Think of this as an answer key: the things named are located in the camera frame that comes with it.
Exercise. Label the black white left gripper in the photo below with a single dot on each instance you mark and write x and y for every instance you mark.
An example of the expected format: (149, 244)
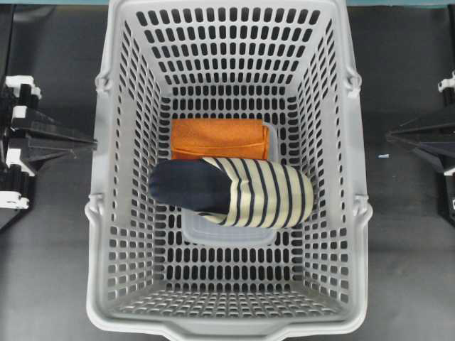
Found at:
(22, 157)

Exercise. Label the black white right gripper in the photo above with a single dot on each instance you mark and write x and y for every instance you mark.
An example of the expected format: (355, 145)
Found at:
(439, 154)

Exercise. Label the grey plastic shopping basket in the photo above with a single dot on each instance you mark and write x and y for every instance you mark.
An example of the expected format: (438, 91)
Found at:
(290, 64)

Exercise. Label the striped cream navy slipper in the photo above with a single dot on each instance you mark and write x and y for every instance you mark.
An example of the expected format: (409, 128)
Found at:
(235, 192)

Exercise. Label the orange folded cloth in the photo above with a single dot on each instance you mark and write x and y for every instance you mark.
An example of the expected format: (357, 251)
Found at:
(193, 139)

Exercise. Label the clear plastic container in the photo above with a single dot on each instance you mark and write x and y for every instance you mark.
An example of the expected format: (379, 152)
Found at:
(198, 230)

